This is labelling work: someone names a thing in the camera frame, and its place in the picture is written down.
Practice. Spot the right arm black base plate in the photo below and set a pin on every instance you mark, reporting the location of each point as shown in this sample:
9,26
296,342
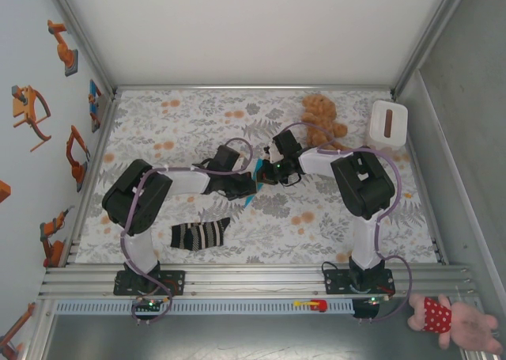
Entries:
334,283

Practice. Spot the pink plush with dotted cloth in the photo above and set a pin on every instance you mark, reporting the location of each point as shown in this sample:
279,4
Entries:
466,330

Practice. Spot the black beige striped sock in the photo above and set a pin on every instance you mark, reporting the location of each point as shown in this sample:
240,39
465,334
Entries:
197,235

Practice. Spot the blue orange machine wall sticker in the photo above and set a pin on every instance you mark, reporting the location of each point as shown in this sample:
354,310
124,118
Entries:
94,99

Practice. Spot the white tissue box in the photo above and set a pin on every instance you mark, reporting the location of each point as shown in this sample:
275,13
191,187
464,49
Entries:
385,126

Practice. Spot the thin aluminium frame rail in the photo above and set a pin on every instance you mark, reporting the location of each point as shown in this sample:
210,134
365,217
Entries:
253,87

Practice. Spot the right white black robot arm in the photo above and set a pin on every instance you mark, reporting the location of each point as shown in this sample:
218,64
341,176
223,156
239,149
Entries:
361,186

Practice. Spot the orange claw wall sticker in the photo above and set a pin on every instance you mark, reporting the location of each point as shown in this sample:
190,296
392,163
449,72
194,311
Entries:
21,108

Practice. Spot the small circuit board with LEDs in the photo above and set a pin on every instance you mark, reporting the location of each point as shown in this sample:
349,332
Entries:
150,304
371,301

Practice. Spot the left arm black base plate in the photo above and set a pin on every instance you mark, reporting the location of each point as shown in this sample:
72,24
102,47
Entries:
176,283

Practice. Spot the red yellow small toy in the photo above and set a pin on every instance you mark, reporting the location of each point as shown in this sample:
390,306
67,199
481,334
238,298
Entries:
316,304

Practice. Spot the wide aluminium frame rail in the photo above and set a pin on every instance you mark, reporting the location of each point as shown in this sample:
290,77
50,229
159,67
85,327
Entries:
257,281

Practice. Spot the brown teddy bear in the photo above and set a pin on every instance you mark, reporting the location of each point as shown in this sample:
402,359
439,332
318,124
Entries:
320,111

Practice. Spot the aluminium frame post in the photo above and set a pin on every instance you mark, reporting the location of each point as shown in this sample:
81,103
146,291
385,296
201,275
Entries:
79,31
427,39

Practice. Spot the orange block wall sticker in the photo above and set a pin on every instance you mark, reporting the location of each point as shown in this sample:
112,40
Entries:
4,192

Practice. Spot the blue foam sheet right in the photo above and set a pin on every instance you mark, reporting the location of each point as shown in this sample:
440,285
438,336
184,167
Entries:
158,111

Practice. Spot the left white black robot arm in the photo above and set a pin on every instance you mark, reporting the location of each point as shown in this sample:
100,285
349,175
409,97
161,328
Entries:
134,198

